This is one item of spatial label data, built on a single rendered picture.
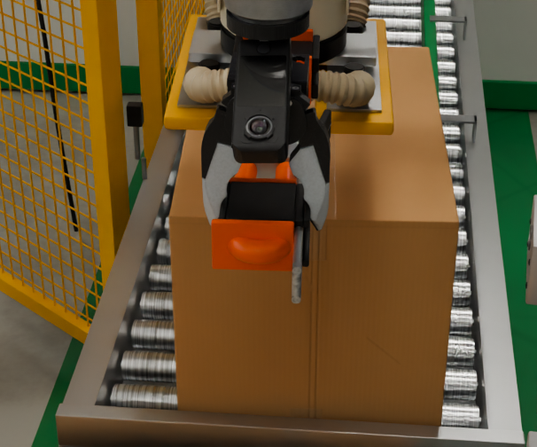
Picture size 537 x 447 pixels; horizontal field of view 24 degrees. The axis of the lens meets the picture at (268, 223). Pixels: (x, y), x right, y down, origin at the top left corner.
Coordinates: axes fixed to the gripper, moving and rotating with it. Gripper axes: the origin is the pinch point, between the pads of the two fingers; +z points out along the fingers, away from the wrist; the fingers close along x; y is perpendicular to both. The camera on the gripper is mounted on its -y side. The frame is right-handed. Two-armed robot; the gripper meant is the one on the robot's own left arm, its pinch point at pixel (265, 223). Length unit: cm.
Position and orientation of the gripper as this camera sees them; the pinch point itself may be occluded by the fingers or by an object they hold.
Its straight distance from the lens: 118.5
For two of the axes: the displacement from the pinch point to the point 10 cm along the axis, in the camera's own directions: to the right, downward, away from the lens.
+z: -0.1, 8.5, 5.2
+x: -10.0, -0.4, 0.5
